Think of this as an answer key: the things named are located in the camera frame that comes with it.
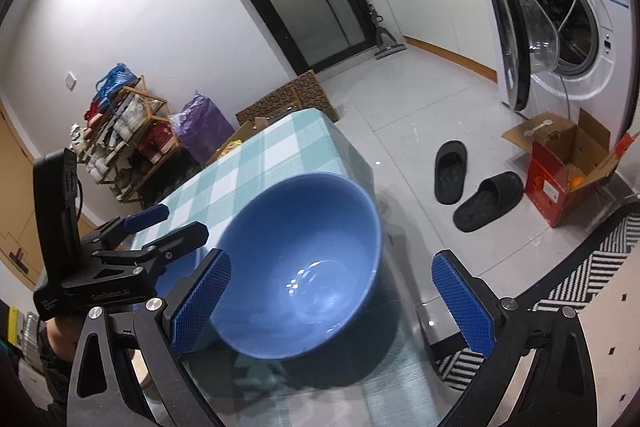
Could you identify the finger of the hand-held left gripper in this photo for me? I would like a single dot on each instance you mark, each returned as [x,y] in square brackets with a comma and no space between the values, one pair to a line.
[145,217]
[185,237]

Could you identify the red cardboard box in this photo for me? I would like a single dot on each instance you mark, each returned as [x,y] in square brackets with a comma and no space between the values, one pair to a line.
[550,192]

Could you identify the open cardboard box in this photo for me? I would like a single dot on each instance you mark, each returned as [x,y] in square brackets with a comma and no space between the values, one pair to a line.
[257,124]

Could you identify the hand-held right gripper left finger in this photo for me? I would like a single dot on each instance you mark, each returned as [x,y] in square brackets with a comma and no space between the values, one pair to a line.
[200,302]

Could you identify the purple plastic bag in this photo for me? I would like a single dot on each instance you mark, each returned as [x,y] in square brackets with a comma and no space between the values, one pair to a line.
[205,127]

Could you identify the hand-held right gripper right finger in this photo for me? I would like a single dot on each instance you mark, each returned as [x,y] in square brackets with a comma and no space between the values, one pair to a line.
[462,302]

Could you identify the orange fruit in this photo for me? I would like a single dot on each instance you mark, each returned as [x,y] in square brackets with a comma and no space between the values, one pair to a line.
[578,181]

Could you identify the wooden shoe rack with shoes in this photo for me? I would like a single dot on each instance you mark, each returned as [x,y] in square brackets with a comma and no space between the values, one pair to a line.
[155,139]

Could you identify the black slipper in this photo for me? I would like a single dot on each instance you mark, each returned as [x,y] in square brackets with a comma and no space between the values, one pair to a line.
[450,172]
[487,204]

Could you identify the person's left forearm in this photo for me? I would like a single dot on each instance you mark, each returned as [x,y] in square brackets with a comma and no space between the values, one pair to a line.
[60,339]

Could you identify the brown circle-pattern doormat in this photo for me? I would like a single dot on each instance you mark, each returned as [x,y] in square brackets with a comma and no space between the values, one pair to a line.
[310,89]

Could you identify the white washing machine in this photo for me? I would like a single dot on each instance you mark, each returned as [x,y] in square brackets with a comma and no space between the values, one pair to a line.
[615,57]

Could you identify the teal checked tablecloth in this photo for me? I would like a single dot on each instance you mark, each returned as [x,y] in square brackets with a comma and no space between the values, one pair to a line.
[280,147]

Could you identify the upright floor cleaner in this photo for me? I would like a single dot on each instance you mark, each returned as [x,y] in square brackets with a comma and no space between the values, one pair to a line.
[390,47]

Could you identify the black white striped rug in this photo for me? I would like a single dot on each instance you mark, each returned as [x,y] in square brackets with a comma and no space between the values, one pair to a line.
[615,252]

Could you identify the wooden wardrobe door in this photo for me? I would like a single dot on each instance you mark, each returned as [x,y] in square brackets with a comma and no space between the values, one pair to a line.
[20,187]

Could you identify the yellow snack packet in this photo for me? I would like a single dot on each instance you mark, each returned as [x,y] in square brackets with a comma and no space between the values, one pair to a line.
[230,148]

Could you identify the white wall switch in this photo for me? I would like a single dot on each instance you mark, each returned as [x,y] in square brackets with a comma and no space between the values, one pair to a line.
[70,81]

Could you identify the blue bowl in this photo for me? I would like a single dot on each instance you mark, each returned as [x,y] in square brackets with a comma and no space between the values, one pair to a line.
[300,257]

